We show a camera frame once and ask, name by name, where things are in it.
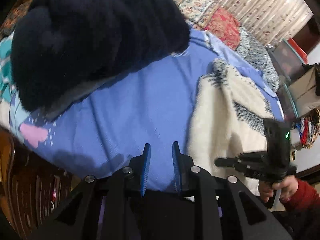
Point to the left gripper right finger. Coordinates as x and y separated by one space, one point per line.
224 208

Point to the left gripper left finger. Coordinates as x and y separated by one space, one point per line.
96 208

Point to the white spotted fleece garment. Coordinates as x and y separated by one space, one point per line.
227 120

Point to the black fluffy garment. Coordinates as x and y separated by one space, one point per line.
62 49

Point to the red sleeve forearm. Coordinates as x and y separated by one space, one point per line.
301 200

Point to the right hand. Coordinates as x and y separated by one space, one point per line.
280 188

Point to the blue printed bed sheet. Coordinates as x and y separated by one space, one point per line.
102 132

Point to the grey plastic storage box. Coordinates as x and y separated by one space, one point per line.
289 67

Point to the teal patterned pillow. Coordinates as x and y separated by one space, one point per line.
12 112

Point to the red floral patchwork quilt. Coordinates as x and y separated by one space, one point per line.
209 16

